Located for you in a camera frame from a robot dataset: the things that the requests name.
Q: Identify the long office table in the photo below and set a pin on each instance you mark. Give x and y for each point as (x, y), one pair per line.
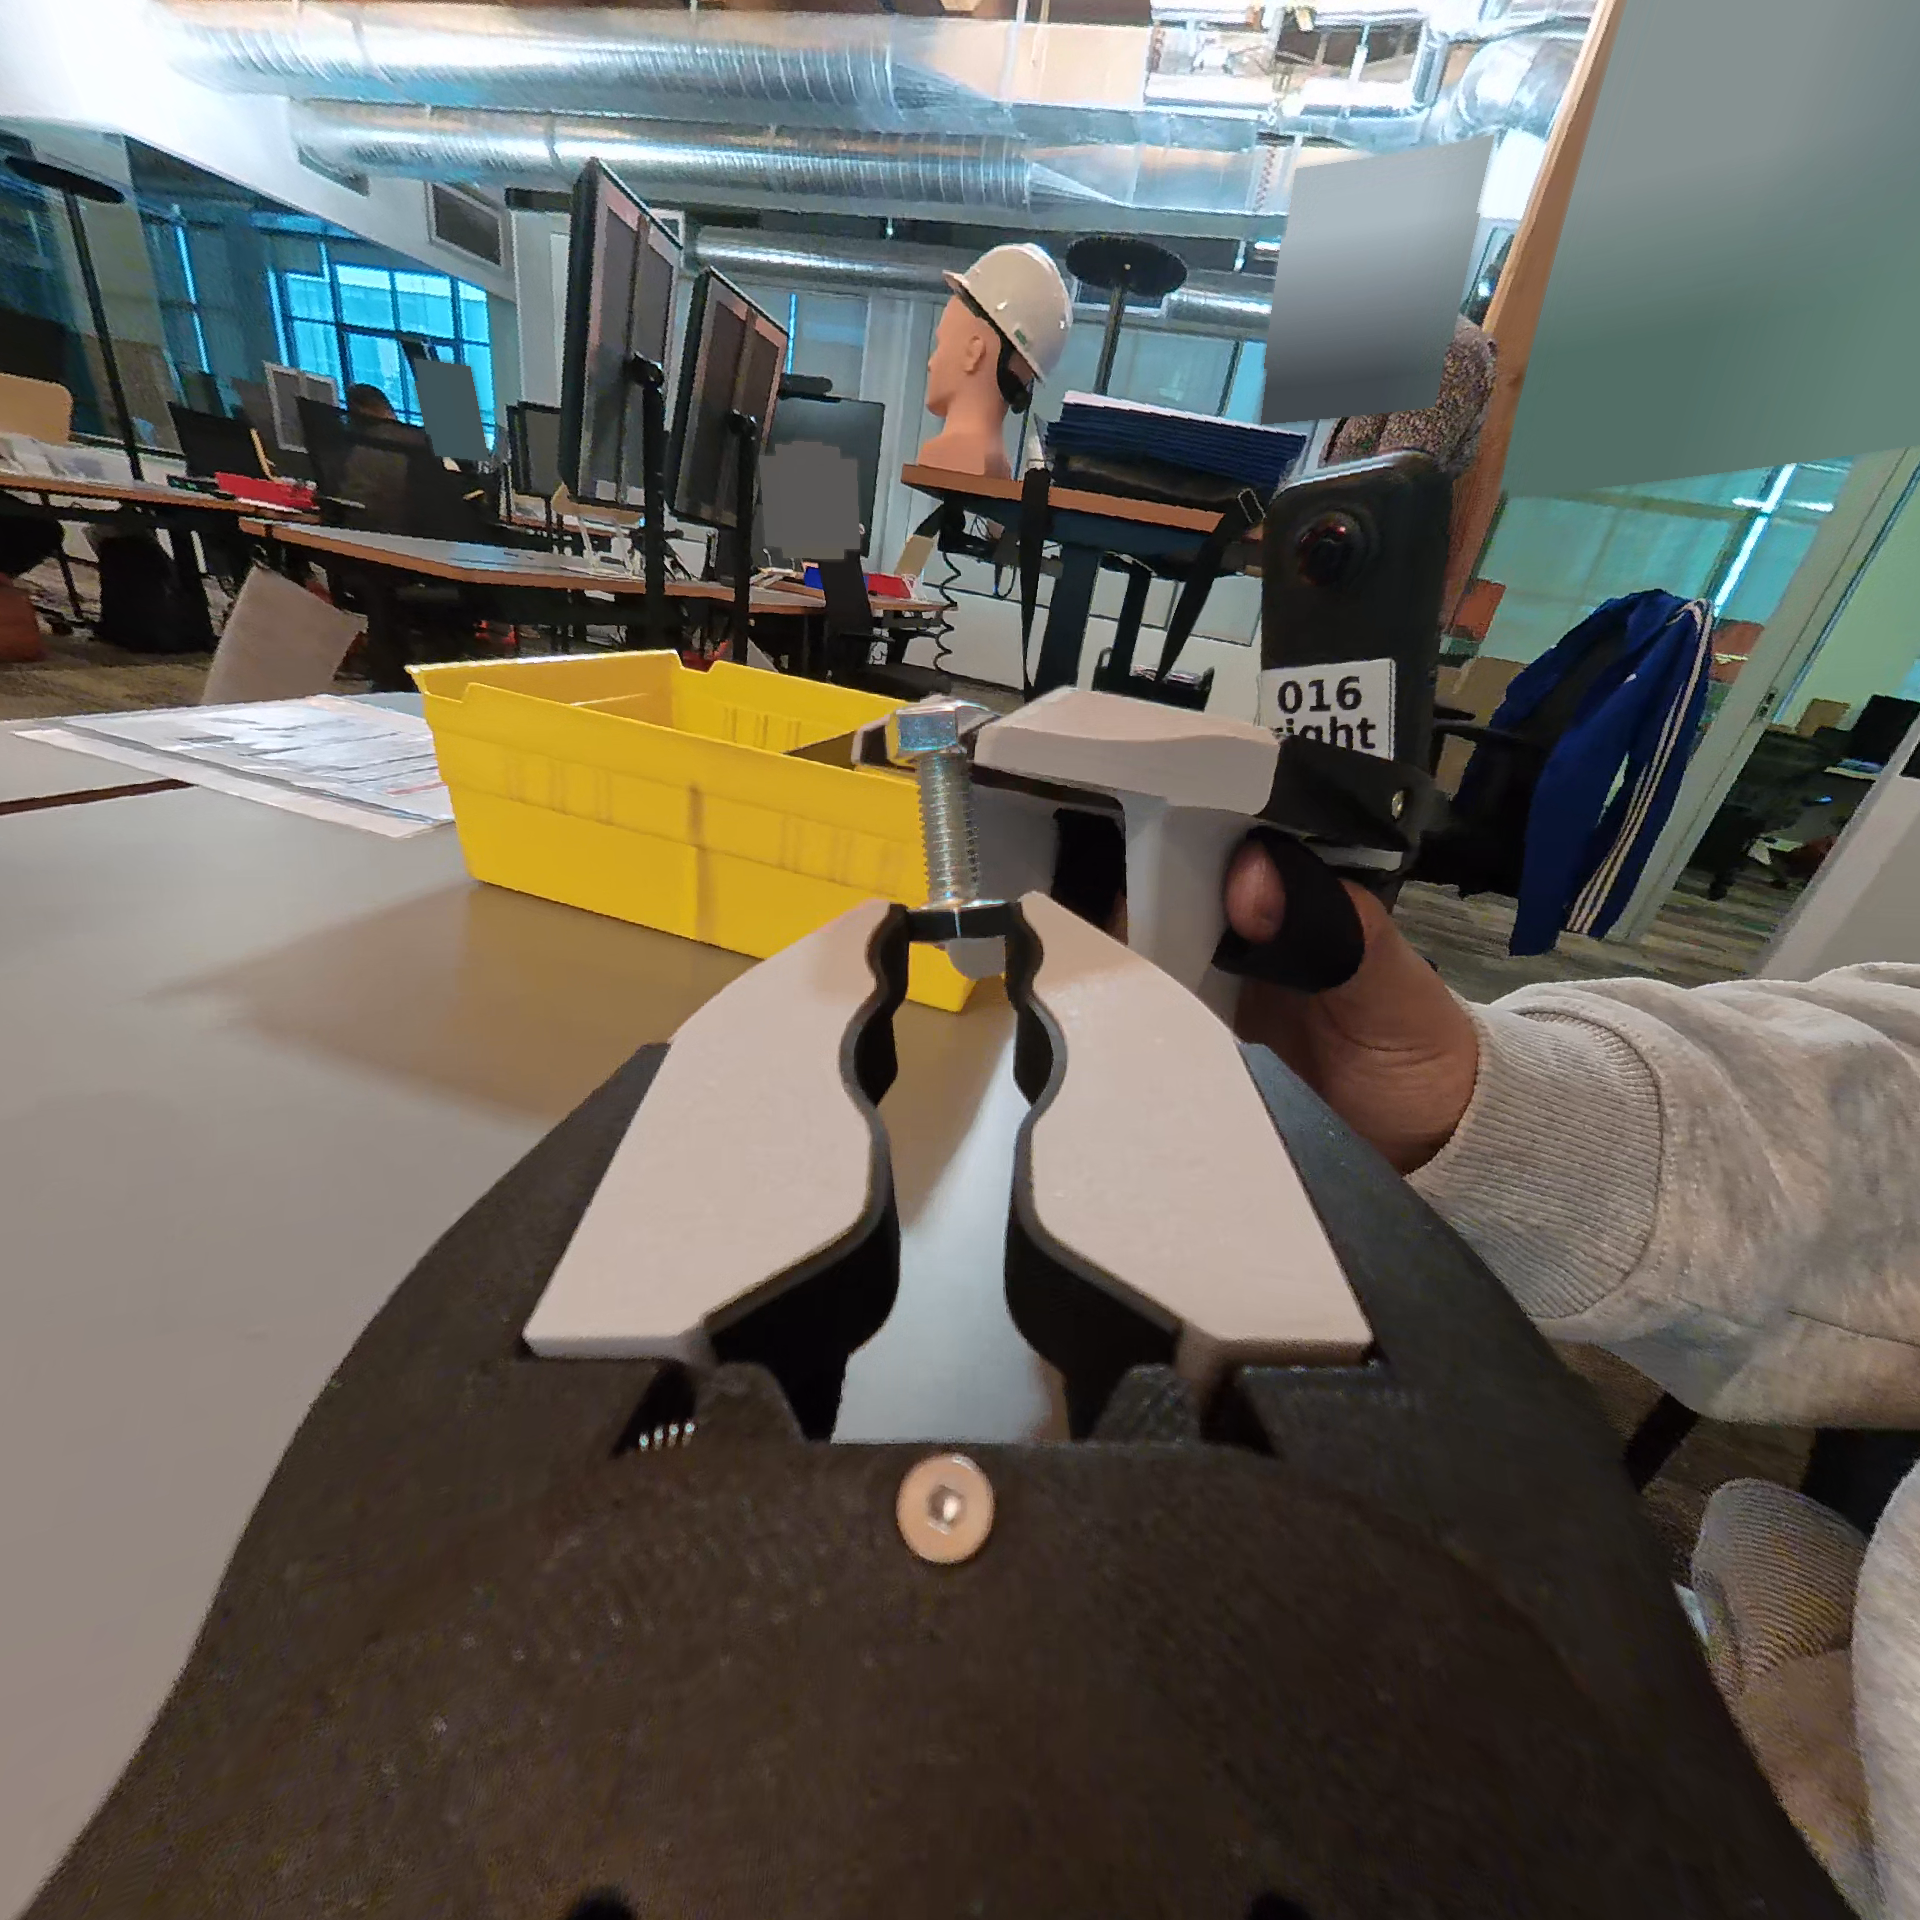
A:
(450, 557)

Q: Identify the yellow plastic bin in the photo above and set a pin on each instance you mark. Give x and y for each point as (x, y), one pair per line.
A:
(569, 809)

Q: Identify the person's right hand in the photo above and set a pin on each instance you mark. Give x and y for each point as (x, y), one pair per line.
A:
(1380, 1080)

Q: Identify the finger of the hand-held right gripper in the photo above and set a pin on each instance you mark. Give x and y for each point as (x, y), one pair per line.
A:
(1141, 751)

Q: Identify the blue track jacket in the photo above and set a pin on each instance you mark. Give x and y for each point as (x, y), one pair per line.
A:
(1620, 704)

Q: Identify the wooden standing desk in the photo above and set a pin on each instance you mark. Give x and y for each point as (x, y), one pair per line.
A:
(1095, 503)

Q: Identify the steel hex nut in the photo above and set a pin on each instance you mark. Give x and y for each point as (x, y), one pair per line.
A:
(930, 734)

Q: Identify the grey tilted panel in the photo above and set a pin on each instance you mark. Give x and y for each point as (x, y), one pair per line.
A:
(283, 638)

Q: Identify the grey desk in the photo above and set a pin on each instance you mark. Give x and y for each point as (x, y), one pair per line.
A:
(225, 1080)

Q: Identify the small black monitor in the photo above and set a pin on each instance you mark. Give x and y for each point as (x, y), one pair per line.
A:
(825, 422)

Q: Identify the black office chair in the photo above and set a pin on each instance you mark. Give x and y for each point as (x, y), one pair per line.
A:
(856, 615)

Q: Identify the wooden post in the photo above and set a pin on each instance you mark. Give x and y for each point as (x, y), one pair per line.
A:
(1517, 248)

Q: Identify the silver ventilation duct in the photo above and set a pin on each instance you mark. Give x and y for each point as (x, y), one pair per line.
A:
(674, 150)
(600, 53)

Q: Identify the large black monitor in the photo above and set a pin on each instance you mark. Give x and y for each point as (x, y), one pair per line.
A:
(728, 399)
(617, 329)

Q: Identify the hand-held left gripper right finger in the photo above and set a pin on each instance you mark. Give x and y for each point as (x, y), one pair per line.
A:
(1184, 1170)

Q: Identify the stack of blue folders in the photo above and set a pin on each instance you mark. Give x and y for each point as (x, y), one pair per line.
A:
(1170, 438)

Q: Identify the steel bolt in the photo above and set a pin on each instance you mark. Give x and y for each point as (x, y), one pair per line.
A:
(949, 839)

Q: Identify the mannequin head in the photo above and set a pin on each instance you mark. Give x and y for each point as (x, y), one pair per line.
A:
(967, 413)

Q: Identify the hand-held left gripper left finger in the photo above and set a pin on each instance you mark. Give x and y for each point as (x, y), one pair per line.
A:
(728, 1156)

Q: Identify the laminated instruction sheet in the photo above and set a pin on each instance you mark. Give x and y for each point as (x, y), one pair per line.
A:
(269, 751)

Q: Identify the white hard hat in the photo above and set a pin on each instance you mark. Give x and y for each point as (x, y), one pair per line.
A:
(1020, 301)

